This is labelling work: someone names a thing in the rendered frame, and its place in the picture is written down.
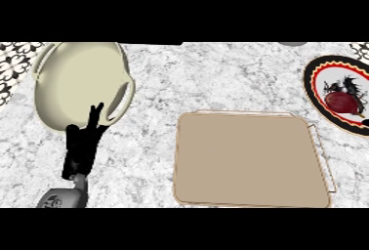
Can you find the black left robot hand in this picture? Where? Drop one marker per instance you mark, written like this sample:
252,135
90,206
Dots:
81,146

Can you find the grey rounded object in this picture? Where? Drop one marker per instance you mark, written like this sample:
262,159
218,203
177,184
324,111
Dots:
292,43

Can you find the dark red pear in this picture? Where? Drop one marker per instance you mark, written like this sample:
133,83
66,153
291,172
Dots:
341,101

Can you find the tan square plate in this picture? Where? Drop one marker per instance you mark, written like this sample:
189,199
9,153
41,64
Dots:
246,161

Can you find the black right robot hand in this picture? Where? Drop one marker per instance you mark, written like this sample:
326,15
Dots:
366,123

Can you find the black red patterned oval tray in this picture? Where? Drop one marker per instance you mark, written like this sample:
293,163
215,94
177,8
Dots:
330,78

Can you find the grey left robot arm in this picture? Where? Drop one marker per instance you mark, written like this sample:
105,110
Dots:
66,197

